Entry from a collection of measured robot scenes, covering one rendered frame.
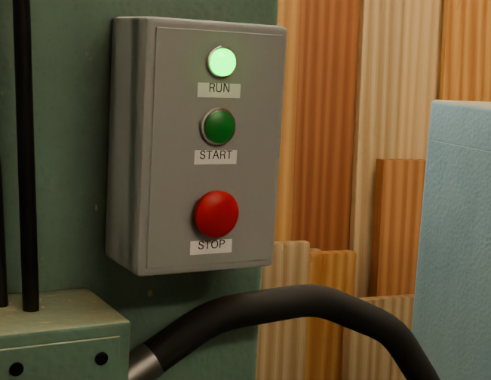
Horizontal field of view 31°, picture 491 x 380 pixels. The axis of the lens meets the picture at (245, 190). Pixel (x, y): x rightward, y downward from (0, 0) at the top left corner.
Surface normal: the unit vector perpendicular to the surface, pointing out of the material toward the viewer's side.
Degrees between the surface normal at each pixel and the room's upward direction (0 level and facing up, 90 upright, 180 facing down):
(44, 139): 90
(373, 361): 87
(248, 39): 90
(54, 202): 90
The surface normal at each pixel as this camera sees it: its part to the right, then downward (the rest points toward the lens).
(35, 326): 0.06, -0.99
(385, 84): 0.39, 0.10
